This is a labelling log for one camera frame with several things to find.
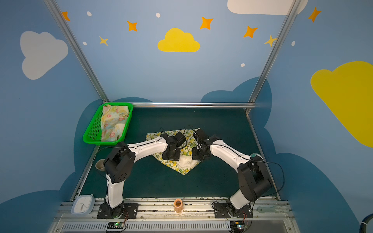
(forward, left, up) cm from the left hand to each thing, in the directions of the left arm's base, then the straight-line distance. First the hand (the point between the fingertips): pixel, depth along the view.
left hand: (176, 159), depth 91 cm
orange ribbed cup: (-28, -3, +10) cm, 30 cm away
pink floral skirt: (+32, +51, 0) cm, 60 cm away
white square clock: (-27, +47, 0) cm, 54 cm away
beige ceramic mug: (-5, +47, +1) cm, 47 cm away
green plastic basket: (+17, +60, +2) cm, 62 cm away
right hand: (0, -13, +5) cm, 13 cm away
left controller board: (-35, +28, -2) cm, 45 cm away
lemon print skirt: (-3, -7, -1) cm, 7 cm away
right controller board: (-35, -32, -3) cm, 47 cm away
